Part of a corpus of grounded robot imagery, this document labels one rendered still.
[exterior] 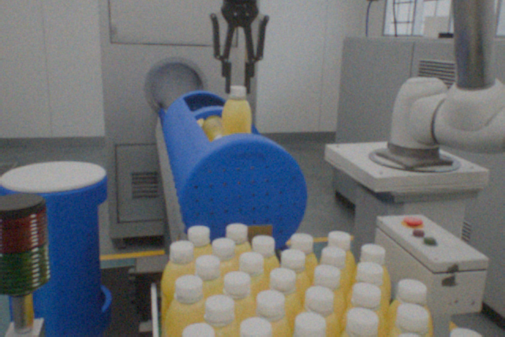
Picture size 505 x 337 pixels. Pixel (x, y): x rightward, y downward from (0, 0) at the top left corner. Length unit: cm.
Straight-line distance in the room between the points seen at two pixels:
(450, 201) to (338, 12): 528
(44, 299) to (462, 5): 136
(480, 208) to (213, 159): 208
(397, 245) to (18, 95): 570
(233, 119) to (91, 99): 520
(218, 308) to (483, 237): 235
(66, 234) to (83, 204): 9
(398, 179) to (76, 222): 94
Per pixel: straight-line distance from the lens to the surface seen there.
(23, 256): 61
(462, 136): 153
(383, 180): 152
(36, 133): 639
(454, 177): 165
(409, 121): 163
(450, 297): 92
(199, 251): 90
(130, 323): 243
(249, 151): 104
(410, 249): 93
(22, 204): 61
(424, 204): 164
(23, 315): 66
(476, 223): 294
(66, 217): 142
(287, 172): 107
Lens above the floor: 145
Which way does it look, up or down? 14 degrees down
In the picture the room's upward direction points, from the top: 2 degrees clockwise
